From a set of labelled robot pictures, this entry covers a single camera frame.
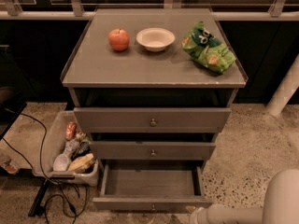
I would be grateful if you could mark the grey bottom drawer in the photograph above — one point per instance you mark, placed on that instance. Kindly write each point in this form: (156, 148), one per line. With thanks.
(166, 186)

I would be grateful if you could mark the grey drawer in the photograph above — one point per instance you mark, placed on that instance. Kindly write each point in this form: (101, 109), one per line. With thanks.
(173, 151)
(166, 186)
(151, 120)

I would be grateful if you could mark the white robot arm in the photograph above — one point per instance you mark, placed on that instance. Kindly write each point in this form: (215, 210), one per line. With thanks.
(281, 205)

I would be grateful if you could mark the grey middle drawer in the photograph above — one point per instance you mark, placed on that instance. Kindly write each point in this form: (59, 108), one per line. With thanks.
(173, 151)

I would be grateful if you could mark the grey drawer cabinet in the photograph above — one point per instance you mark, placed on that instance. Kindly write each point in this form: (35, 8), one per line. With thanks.
(98, 76)

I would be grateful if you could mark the grey top drawer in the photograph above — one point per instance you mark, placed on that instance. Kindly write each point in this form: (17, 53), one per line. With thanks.
(151, 120)

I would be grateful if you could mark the yellow sponge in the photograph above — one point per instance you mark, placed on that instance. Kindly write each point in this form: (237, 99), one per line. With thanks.
(82, 164)

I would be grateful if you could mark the clear plastic bin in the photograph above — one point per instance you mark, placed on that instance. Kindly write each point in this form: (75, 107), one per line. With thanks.
(53, 146)

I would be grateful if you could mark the white plastic cup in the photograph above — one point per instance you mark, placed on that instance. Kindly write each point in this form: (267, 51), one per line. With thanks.
(61, 163)

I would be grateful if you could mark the red soda can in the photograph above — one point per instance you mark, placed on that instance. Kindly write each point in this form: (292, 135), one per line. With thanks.
(70, 130)

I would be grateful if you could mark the black stand leg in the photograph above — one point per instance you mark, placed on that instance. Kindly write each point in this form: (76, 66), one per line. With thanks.
(36, 208)

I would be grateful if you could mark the white pillar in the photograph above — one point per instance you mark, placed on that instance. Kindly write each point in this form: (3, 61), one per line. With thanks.
(286, 89)

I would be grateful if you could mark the green snack bag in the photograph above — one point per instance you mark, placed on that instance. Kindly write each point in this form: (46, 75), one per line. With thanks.
(207, 50)

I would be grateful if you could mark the white bowl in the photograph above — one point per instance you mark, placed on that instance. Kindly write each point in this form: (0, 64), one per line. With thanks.
(155, 39)

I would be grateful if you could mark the red apple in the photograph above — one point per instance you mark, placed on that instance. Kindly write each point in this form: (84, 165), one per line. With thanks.
(119, 40)

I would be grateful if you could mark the metal railing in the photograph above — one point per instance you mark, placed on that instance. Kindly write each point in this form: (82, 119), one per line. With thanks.
(221, 10)

